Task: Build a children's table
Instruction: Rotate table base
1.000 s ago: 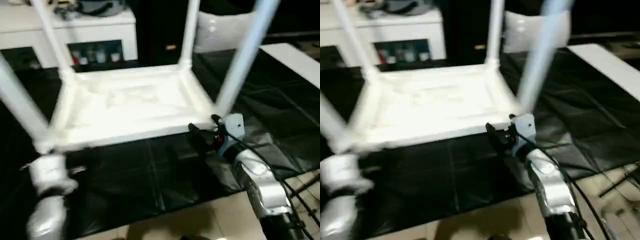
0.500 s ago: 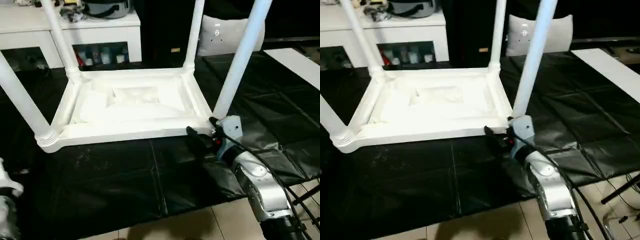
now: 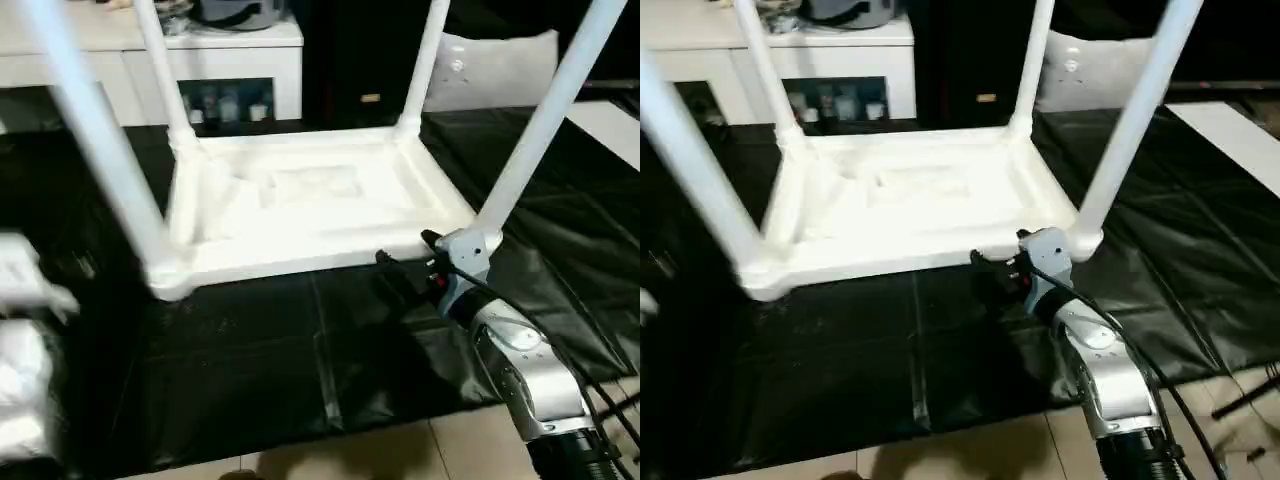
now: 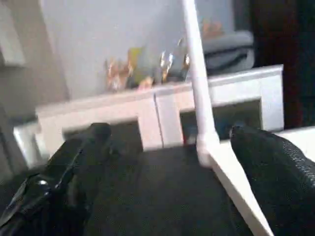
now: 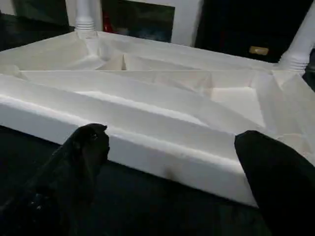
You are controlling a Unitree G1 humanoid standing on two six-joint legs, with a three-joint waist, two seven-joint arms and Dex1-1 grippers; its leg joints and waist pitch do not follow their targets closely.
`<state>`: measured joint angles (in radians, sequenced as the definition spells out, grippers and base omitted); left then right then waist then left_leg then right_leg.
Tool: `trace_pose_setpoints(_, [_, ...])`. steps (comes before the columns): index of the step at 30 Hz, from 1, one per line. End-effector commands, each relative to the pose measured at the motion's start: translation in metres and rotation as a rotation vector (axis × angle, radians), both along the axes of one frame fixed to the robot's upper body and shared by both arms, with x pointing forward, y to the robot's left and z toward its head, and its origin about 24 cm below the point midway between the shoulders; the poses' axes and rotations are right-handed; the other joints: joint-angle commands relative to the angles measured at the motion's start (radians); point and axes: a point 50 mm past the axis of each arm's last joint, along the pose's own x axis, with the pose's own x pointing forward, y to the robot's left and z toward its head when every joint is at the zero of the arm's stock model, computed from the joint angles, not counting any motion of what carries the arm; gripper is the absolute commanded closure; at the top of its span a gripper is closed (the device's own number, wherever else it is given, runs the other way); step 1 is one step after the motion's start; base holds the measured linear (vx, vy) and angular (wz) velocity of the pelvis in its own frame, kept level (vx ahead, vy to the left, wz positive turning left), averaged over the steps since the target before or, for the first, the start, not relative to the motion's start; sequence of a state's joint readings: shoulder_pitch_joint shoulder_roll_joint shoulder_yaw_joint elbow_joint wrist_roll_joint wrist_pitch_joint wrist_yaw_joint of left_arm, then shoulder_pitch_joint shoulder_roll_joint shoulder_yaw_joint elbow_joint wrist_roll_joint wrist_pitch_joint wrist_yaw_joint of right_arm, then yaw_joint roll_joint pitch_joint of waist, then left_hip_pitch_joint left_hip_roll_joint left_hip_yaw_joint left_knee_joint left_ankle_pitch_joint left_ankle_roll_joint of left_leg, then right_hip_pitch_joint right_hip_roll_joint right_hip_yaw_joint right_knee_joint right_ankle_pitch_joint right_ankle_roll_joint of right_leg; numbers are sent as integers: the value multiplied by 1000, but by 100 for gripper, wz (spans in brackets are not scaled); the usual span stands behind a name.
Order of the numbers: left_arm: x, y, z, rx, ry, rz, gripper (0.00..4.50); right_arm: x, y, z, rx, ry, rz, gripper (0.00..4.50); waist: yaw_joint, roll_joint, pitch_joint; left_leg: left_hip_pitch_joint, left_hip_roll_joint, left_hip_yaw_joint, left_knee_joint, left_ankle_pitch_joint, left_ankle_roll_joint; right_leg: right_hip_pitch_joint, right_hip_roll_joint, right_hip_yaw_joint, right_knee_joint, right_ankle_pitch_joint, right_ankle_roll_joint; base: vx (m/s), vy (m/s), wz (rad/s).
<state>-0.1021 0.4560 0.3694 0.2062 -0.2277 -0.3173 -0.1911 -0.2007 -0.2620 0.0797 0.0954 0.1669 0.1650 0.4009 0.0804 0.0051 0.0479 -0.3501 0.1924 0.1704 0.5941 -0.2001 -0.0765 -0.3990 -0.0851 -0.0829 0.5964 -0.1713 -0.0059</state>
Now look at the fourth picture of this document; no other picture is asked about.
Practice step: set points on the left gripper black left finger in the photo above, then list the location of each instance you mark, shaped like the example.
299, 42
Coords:
61, 186

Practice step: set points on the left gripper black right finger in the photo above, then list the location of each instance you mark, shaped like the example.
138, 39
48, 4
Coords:
283, 186

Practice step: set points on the white plastic table top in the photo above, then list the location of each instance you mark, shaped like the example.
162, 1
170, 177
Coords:
229, 172

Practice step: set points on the white plastic table leg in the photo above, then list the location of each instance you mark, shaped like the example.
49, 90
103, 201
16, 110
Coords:
199, 73

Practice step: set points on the black work mat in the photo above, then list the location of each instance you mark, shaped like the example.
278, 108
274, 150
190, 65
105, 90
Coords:
160, 191

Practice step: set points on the white sideboard with glass doors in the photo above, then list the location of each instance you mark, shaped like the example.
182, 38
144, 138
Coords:
147, 105

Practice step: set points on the spotted plush toy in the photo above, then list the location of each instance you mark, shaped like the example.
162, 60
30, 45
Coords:
116, 73

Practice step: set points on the beige plush toy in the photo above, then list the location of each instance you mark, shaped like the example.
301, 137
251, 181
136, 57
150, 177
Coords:
146, 82

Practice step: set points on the dark green plush toy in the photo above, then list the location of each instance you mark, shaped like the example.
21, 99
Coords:
136, 64

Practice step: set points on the round grey appliance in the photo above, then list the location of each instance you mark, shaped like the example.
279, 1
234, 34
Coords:
229, 51

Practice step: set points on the bag of black parts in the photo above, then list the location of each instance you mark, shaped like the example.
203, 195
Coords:
172, 61

